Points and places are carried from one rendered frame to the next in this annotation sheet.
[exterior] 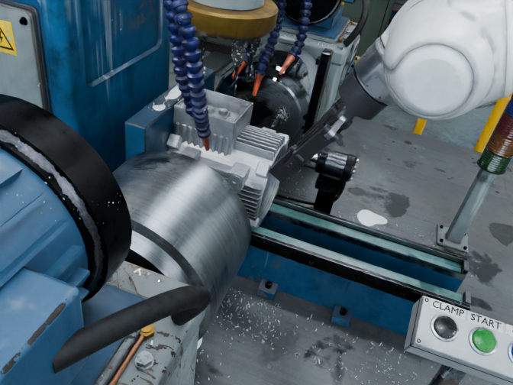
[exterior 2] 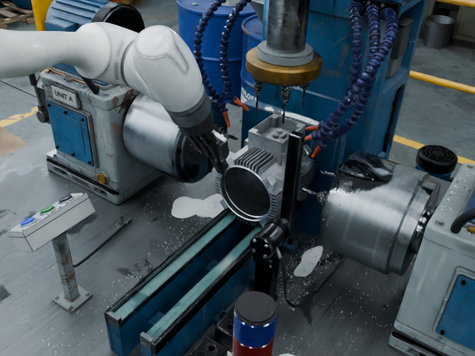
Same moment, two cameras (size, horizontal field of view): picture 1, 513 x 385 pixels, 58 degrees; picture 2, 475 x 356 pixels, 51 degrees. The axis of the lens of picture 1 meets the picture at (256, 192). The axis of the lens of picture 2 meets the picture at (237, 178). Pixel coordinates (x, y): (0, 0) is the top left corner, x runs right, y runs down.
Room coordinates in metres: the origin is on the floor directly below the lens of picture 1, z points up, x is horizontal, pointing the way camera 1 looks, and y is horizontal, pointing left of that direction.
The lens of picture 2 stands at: (1.08, -0.97, 1.76)
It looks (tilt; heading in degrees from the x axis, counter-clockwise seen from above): 35 degrees down; 110
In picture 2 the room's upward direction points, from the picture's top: 2 degrees clockwise
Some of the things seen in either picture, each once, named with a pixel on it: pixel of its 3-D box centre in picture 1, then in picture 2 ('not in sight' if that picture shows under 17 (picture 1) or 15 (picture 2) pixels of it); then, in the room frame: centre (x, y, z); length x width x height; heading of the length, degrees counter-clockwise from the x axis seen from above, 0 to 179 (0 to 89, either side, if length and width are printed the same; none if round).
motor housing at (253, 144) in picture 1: (227, 167); (266, 176); (0.78, 0.07, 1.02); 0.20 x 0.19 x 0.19; 76
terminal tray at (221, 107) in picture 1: (213, 121); (276, 140); (0.79, 0.11, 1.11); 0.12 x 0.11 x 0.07; 76
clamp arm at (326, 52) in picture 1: (314, 111); (290, 184); (0.88, -0.09, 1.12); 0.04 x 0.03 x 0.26; 77
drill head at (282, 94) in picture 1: (275, 96); (389, 217); (1.10, -0.01, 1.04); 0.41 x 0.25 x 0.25; 167
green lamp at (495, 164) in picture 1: (495, 158); not in sight; (0.95, -0.52, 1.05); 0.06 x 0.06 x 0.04
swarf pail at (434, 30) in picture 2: not in sight; (437, 32); (1.19, 4.55, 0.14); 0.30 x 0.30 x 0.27
